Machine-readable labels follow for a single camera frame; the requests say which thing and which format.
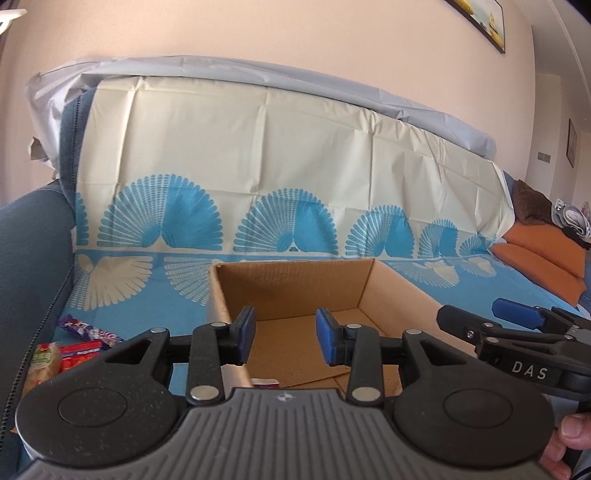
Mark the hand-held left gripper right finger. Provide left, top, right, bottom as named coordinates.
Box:
left=315, top=308, right=467, bottom=408

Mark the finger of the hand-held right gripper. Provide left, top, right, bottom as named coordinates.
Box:
left=436, top=304, right=572, bottom=348
left=492, top=298, right=591, bottom=331

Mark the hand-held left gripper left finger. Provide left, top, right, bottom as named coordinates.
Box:
left=105, top=305, right=257, bottom=407

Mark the brown cardboard box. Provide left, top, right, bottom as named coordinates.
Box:
left=209, top=258, right=478, bottom=400

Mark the green label rice cracker packet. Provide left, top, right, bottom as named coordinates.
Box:
left=21, top=342, right=62, bottom=398

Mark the person's right hand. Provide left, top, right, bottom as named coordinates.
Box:
left=538, top=412, right=591, bottom=480

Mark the orange cushion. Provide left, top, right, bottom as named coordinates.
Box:
left=488, top=243, right=588, bottom=308
left=502, top=222, right=591, bottom=278

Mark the pile of clothes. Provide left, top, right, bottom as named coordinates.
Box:
left=549, top=198, right=591, bottom=251

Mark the brown blanket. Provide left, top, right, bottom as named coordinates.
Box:
left=512, top=179, right=556, bottom=228

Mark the purple snack packet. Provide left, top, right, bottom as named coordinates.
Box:
left=58, top=315, right=123, bottom=347

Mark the red snack packet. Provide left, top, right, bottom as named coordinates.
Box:
left=59, top=340, right=103, bottom=374

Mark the blue and cream printed cloth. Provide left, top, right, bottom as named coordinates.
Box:
left=55, top=74, right=591, bottom=398

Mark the dark blue sofa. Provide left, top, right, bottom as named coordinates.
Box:
left=0, top=88, right=95, bottom=464

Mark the small framed wall picture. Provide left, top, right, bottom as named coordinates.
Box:
left=566, top=119, right=578, bottom=168

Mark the large framed wall picture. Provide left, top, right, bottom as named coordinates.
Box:
left=444, top=0, right=507, bottom=54

